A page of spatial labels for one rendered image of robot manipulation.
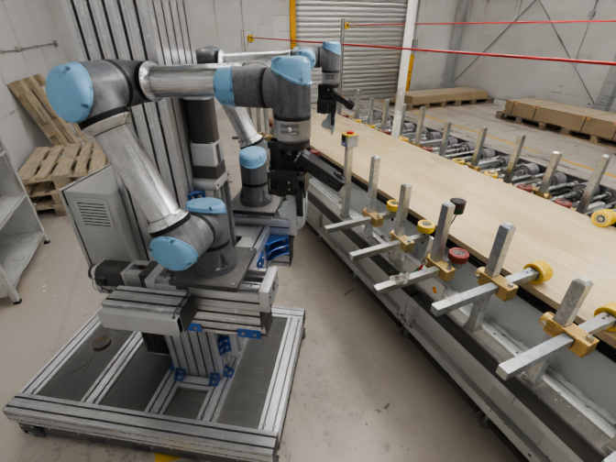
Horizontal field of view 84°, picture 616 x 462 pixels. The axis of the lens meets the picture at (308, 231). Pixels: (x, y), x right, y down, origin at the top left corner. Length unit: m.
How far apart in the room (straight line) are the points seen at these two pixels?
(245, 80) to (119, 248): 0.93
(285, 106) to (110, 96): 0.42
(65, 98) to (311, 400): 1.71
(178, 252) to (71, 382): 1.36
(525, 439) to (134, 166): 1.87
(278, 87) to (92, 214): 0.94
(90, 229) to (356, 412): 1.51
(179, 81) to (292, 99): 0.35
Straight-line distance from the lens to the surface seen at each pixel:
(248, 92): 0.71
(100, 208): 1.40
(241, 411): 1.79
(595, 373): 1.57
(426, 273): 1.47
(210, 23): 8.93
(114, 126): 0.93
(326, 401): 2.04
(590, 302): 1.55
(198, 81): 0.90
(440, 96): 9.61
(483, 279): 1.37
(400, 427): 2.02
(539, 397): 1.42
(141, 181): 0.93
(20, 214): 3.91
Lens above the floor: 1.71
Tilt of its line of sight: 31 degrees down
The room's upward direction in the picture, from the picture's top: straight up
